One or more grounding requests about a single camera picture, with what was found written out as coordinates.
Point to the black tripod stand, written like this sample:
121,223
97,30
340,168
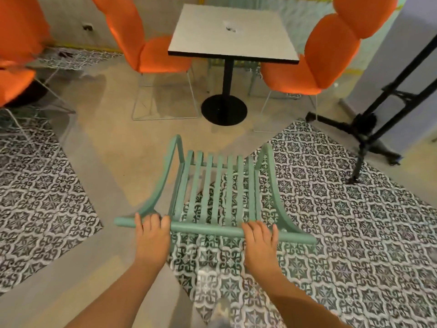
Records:
367,124

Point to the person's right little finger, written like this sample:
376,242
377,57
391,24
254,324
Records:
275,233

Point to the teal slatted wooden chair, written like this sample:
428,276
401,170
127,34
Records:
218,228

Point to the person's left hand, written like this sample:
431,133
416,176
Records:
152,245

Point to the person's left forearm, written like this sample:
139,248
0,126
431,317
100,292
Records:
133,297

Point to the person's left middle finger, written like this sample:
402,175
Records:
156,222

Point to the person's right middle finger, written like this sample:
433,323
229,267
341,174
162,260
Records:
256,230

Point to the person's left little finger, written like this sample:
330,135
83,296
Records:
138,222

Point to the white square pedestal table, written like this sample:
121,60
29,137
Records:
232,34

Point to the person's right forearm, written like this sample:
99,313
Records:
293,300

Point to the small object on table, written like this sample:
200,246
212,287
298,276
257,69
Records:
232,27

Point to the person's right hand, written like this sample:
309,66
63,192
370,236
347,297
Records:
261,252

